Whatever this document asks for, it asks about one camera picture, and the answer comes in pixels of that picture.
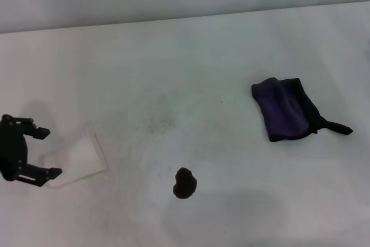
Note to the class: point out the purple rag with black edge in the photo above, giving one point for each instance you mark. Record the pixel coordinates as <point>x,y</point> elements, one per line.
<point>280,108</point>

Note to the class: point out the white paper cup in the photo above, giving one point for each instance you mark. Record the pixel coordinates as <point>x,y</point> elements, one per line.
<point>79,157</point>

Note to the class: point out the black water stain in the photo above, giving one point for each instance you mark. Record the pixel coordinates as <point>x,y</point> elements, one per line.
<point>185,184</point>

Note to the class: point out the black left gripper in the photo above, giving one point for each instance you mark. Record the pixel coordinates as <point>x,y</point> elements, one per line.
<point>11,148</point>

